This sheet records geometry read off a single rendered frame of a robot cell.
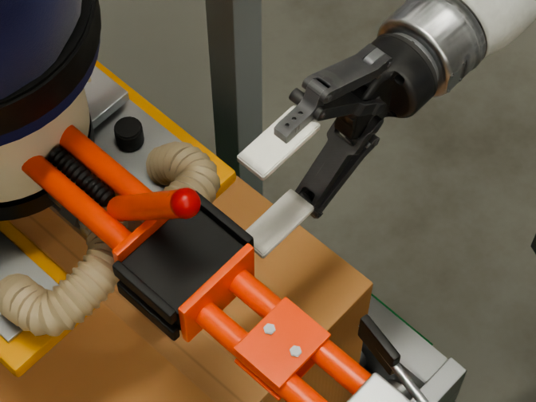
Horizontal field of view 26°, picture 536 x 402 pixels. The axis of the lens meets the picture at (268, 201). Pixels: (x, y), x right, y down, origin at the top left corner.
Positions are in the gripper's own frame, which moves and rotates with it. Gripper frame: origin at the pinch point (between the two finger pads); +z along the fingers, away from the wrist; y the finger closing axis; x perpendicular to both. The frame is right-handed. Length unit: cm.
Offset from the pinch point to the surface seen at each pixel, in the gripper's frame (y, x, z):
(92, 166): -0.4, 12.9, 7.4
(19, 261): 10.8, 16.4, 15.4
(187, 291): -1.5, -2.0, 10.6
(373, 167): 123, 37, -75
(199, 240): -1.5, 0.5, 6.6
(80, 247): 27.8, 21.6, 6.0
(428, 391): 62, -12, -20
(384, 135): 123, 40, -82
